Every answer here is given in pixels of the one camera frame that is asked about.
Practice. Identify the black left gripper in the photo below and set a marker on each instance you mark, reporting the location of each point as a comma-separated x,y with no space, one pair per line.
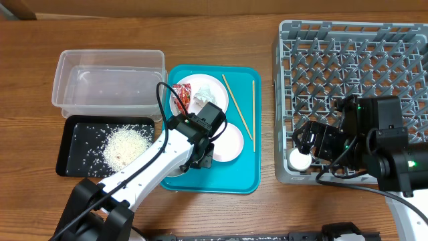
206,161

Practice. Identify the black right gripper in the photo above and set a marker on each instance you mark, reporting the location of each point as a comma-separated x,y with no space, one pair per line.
326,134

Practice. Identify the pink white bowl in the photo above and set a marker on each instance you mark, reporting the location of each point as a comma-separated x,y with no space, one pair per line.
229,145

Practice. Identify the grey bowl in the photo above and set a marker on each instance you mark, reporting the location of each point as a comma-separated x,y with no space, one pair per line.
175,172

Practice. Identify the white cup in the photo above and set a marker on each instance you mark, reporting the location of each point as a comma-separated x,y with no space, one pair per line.
298,161

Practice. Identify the white tissue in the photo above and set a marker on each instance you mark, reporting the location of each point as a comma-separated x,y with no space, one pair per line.
204,95

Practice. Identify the red snack wrapper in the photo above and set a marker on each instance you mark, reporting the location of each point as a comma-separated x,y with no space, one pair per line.
182,98

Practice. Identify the wooden chopstick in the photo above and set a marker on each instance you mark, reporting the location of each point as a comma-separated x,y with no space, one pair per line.
237,106
253,114

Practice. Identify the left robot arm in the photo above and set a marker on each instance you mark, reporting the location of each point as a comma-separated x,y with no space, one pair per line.
105,210

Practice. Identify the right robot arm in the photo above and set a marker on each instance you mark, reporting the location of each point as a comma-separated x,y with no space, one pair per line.
372,139

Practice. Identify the black waste tray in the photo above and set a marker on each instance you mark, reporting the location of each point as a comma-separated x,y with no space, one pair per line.
83,138

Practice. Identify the large white plate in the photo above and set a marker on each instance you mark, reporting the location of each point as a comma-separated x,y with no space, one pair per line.
198,80

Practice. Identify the pile of rice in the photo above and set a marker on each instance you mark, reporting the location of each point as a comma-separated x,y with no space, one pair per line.
124,144

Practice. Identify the teal plastic tray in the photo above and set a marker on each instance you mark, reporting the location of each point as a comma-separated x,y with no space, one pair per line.
241,175

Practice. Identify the grey dish rack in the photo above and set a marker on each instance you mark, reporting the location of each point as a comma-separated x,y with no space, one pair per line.
318,62

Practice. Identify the clear plastic storage box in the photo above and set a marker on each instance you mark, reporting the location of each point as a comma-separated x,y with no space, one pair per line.
110,83

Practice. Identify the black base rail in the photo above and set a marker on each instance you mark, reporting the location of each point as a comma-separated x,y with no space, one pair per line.
343,231

